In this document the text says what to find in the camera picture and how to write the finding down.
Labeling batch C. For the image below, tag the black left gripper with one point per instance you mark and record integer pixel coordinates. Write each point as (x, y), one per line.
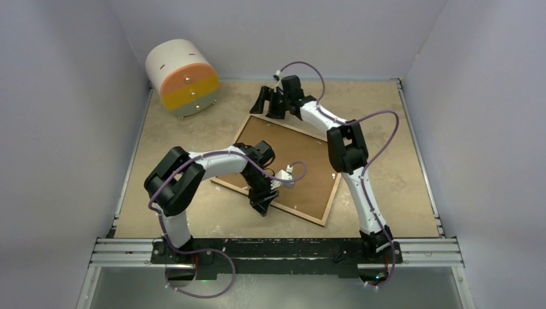
(260, 199)

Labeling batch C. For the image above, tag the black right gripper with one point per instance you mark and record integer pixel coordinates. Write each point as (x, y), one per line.
(267, 94)

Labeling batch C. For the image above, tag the wooden picture frame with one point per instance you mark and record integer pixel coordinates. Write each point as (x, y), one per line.
(324, 204)

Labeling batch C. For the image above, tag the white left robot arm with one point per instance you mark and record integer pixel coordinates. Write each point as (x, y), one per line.
(173, 183)

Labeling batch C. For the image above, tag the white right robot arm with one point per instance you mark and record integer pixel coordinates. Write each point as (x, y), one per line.
(347, 152)

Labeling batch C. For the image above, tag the round white drawer cabinet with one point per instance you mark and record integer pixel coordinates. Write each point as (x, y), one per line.
(185, 81)

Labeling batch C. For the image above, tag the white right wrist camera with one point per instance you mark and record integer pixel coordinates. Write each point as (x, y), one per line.
(278, 77)

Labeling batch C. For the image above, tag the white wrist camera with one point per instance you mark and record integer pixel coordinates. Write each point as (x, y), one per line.
(278, 77)
(284, 178)

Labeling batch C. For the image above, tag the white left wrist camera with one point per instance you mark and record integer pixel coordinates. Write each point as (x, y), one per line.
(284, 178)

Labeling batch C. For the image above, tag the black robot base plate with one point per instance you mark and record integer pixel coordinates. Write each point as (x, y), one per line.
(343, 257)

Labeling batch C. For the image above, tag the aluminium rail frame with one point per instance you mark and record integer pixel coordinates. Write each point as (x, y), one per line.
(416, 253)

